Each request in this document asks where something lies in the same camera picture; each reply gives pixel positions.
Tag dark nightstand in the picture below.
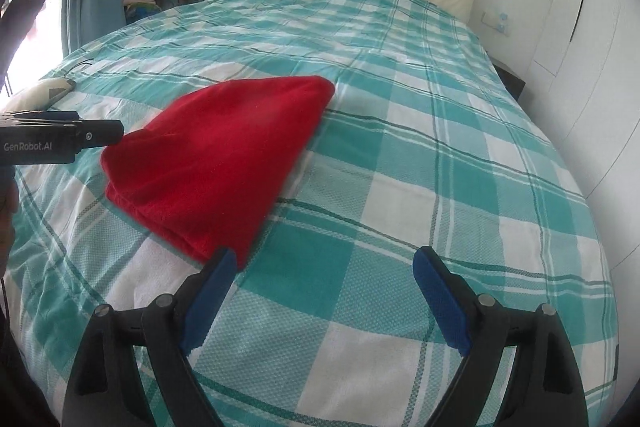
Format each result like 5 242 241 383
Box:
492 59 527 100

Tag person's left hand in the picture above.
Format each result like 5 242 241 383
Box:
0 174 19 270

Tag white wardrobe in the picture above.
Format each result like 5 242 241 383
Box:
529 0 640 210

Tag cream pillow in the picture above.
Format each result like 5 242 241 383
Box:
0 77 77 114

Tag teal checked bed sheet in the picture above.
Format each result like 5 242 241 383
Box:
0 0 620 427

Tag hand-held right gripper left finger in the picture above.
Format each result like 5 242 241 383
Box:
64 247 239 427

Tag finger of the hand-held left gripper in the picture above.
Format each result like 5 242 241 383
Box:
75 119 125 150

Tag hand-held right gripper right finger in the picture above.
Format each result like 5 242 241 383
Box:
412 246 587 427

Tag red knit sweater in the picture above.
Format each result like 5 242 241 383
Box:
100 75 336 271

